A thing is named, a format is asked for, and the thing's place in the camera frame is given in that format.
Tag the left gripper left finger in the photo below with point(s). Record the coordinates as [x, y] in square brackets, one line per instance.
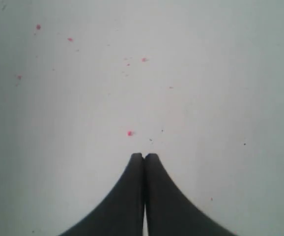
[121, 212]

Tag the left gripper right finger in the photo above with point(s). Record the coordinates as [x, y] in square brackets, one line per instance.
[168, 211]

